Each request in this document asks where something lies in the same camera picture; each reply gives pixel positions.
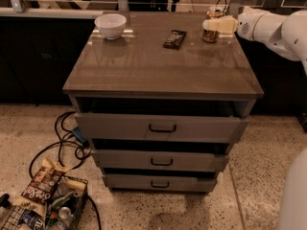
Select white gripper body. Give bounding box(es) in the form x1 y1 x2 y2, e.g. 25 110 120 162
237 6 267 42

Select orange drink can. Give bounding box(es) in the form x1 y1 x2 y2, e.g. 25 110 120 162
202 6 224 43

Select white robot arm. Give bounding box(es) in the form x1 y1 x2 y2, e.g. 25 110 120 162
202 6 307 230

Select white ceramic bowl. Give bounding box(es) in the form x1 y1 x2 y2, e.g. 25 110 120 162
94 13 127 39

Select silver can in basket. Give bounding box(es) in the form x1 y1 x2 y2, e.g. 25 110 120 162
58 207 73 227

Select dark snack bar wrapper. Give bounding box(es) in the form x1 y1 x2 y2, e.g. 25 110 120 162
163 30 186 50

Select grey drawer cabinet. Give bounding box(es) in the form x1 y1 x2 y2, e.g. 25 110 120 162
63 12 263 180

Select top grey drawer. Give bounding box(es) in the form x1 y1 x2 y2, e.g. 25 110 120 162
75 113 248 144

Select grey drawer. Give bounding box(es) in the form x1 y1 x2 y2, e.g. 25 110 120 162
92 149 229 172
103 173 217 193
75 113 248 144

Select bottom grey drawer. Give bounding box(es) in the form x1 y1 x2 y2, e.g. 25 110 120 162
103 173 217 193

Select middle grey drawer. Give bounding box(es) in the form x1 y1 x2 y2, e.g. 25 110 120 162
92 149 229 172

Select blue plug box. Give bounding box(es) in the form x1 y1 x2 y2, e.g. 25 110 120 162
71 127 89 147

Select brown chip bag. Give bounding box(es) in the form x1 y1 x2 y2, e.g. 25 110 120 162
13 158 72 217

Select black floor cable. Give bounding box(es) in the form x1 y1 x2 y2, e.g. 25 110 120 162
28 110 103 230

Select metal railing frame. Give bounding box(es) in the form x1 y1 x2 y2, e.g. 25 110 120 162
0 0 307 18

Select black wire basket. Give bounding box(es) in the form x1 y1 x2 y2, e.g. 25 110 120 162
0 176 87 230

